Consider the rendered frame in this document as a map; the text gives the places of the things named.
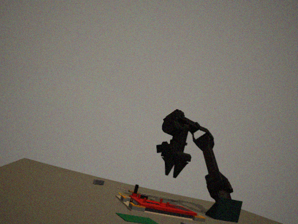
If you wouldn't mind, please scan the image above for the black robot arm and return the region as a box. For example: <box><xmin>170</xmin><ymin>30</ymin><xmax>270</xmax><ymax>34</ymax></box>
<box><xmin>156</xmin><ymin>109</ymin><xmax>233</xmax><ymax>202</ymax></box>

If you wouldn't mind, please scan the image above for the black and grey wheel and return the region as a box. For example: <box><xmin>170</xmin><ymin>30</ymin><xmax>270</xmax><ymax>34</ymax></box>
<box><xmin>140</xmin><ymin>194</ymin><xmax>148</xmax><ymax>199</ymax></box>

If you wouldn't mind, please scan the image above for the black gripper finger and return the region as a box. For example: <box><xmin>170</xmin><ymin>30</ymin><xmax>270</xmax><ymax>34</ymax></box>
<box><xmin>162</xmin><ymin>157</ymin><xmax>175</xmax><ymax>176</ymax></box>
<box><xmin>172</xmin><ymin>159</ymin><xmax>188</xmax><ymax>178</ymax></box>

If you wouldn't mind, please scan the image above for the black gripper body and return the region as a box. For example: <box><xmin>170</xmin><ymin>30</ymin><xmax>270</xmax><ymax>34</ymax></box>
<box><xmin>161</xmin><ymin>137</ymin><xmax>191</xmax><ymax>162</ymax></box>

